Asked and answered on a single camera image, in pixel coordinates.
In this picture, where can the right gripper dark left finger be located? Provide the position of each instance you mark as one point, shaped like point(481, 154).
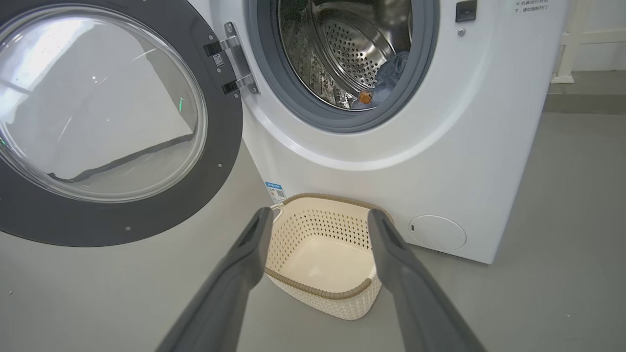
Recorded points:
point(230, 293)

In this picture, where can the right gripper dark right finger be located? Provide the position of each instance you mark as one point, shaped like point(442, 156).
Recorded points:
point(415, 303)

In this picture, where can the black round glass washer door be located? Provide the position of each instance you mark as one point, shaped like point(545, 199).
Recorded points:
point(220, 146)

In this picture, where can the blue cartoon print garment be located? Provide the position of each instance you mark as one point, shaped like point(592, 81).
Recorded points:
point(374, 94)
point(396, 68)

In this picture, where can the white front-load washing machine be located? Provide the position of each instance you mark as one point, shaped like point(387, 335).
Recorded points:
point(464, 146)

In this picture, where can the stainless steel washing machine drum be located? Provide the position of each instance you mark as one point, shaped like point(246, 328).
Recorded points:
point(342, 49)

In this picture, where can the round white filter cover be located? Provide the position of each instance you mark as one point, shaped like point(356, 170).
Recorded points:
point(436, 233)

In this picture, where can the cream perforated basket brown rim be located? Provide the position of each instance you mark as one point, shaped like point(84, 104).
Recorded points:
point(318, 264)

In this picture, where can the blue energy label sticker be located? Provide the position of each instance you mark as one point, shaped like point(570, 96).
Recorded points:
point(275, 192)

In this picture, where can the white metal rack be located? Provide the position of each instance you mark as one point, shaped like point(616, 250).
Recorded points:
point(567, 58)

